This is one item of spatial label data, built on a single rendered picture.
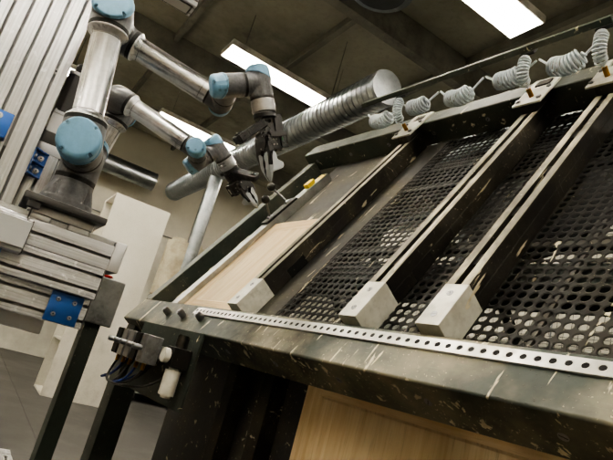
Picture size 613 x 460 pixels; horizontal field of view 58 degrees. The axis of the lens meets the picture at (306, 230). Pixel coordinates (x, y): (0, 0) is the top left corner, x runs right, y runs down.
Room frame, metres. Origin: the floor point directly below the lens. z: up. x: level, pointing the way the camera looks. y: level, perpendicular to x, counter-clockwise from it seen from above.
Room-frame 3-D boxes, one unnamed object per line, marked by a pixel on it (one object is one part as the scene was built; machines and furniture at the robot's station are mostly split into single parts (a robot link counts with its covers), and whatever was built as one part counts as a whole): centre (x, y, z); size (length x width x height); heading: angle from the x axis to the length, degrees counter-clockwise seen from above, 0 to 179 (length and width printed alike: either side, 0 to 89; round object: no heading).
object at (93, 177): (1.58, 0.70, 1.20); 0.13 x 0.12 x 0.14; 15
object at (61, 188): (1.59, 0.70, 1.09); 0.15 x 0.15 x 0.10
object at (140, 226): (5.85, 1.84, 1.03); 0.60 x 0.58 x 2.05; 28
